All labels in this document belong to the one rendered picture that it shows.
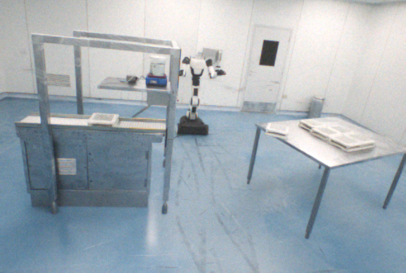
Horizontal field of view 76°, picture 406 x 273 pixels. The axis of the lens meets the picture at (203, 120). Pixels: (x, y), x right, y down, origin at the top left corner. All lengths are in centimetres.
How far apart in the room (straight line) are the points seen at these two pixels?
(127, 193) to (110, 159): 44
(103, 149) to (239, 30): 455
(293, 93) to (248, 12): 234
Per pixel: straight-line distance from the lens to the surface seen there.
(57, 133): 273
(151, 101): 267
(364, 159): 307
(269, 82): 682
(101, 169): 285
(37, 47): 250
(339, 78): 774
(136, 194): 298
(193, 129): 483
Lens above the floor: 192
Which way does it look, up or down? 20 degrees down
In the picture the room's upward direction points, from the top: 7 degrees clockwise
